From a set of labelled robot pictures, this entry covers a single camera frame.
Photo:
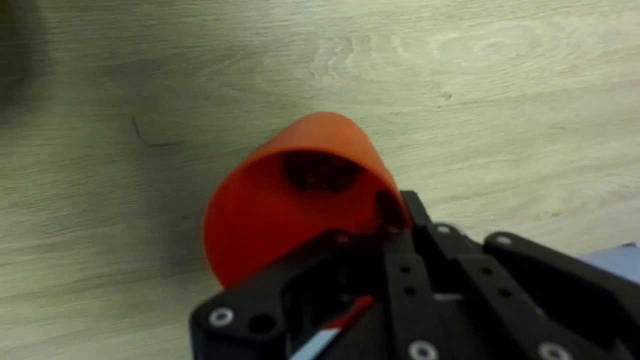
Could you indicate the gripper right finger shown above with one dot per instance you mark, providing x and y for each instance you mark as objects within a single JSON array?
[{"x": 550, "y": 280}]

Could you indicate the orange plastic cup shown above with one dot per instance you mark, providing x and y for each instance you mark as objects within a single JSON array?
[{"x": 280, "y": 220}]

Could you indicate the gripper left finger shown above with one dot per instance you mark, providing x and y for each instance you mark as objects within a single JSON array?
[{"x": 260, "y": 305}]

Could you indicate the dark beans heap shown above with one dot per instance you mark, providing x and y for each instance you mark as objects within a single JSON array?
[{"x": 320, "y": 172}]

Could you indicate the light blue bowl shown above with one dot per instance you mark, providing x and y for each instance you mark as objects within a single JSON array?
[{"x": 617, "y": 262}]

